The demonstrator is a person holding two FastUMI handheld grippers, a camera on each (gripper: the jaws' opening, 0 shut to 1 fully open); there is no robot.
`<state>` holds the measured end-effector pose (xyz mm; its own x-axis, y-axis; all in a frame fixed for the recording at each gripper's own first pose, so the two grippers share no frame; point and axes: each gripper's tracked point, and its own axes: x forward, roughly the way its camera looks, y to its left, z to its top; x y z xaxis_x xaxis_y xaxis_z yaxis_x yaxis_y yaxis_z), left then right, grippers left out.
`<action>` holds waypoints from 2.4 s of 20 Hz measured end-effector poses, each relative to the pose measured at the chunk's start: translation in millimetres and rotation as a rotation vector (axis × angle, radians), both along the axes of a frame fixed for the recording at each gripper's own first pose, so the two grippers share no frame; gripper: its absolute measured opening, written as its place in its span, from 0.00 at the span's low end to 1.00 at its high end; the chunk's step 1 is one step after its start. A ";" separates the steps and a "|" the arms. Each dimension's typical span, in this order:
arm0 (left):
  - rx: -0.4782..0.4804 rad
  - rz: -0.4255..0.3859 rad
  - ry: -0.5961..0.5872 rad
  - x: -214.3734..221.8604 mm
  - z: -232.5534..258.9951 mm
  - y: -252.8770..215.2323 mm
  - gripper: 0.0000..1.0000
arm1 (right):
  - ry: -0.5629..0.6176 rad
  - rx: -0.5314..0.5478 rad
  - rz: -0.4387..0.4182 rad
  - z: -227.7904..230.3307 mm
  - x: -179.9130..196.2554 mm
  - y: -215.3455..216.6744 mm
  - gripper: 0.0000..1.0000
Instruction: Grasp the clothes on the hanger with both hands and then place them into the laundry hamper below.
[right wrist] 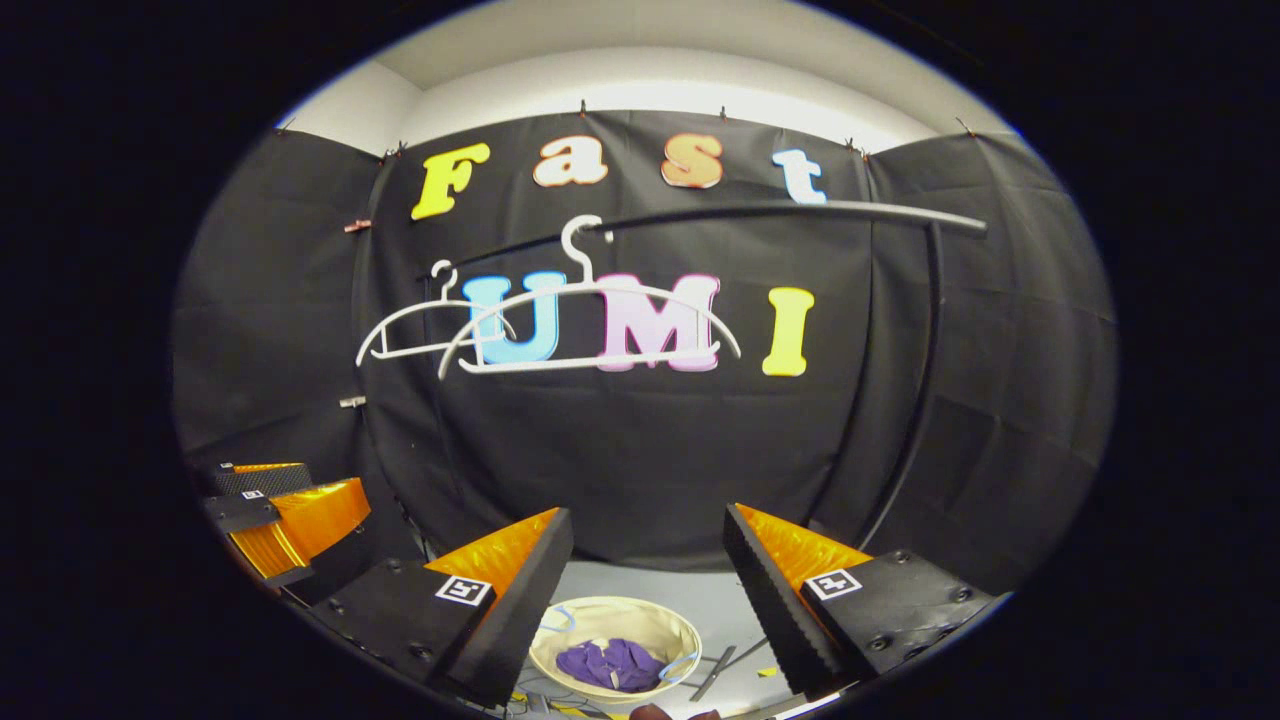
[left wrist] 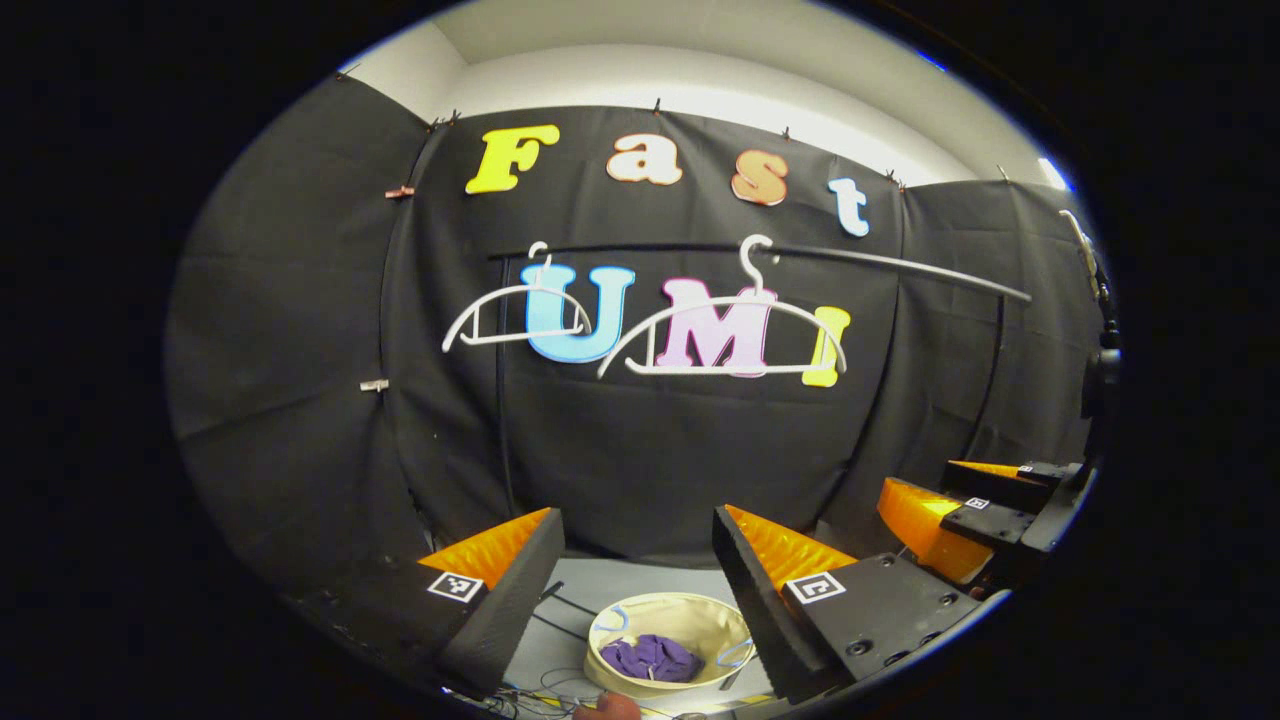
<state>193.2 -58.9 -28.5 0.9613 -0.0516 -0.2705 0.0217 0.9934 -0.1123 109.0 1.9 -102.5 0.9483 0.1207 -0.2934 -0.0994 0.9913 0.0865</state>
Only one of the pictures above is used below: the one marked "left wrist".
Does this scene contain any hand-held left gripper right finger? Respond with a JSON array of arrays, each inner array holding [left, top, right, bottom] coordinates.
[[712, 504, 986, 704]]

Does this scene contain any thin black floor cable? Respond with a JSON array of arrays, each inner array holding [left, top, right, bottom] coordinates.
[[500, 668, 601, 716]]

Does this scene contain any beige laundry hamper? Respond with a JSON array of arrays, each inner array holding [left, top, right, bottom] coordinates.
[[583, 592, 756, 698]]

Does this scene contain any black backdrop cloth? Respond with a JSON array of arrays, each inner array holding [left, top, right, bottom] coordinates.
[[165, 75, 1106, 601]]

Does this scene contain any black clothes rack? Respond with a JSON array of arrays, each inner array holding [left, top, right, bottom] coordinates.
[[488, 241, 1033, 643]]

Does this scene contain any white clothes hanger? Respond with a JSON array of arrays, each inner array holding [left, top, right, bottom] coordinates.
[[442, 241, 593, 353], [597, 235, 849, 379]]

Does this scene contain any purple corduroy shirt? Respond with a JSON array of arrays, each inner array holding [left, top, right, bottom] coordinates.
[[600, 634, 706, 684]]

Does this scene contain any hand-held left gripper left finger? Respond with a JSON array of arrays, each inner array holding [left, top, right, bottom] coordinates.
[[290, 506, 568, 701]]

